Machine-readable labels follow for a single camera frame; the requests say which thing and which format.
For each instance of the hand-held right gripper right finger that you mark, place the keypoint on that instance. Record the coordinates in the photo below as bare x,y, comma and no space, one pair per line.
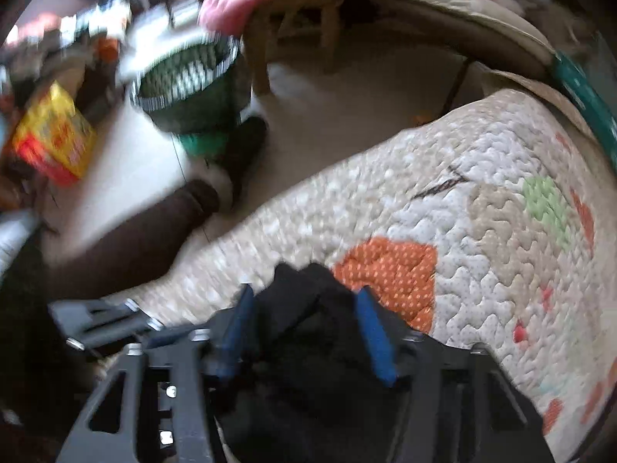
378,342

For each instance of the wooden chair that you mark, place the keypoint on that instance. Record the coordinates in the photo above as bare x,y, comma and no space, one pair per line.
294,19

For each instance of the quilted patterned blanket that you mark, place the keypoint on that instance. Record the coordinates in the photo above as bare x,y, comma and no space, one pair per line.
434,222

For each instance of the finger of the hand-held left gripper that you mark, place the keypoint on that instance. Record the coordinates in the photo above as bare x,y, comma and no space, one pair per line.
103,319

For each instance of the green basket with striped rim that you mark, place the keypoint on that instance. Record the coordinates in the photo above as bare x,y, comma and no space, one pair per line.
190,89

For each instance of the yellow and red package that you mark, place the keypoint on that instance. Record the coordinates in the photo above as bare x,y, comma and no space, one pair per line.
53,137

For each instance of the teal patterned bedding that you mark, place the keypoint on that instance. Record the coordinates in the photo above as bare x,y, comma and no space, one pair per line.
585,101

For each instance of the pink cushion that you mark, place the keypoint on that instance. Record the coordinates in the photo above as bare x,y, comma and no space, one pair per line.
231,5

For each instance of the person's brown trouser leg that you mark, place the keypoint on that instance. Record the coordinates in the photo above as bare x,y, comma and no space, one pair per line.
140,241

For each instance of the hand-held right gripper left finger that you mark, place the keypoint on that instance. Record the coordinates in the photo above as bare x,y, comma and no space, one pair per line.
235,342

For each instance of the person's black slipper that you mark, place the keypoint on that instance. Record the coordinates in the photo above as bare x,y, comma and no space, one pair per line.
247,149

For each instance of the beige mattress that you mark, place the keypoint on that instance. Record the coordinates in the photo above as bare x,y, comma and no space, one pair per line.
458,7

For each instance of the black pants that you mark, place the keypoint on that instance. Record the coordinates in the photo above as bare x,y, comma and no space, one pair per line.
308,328

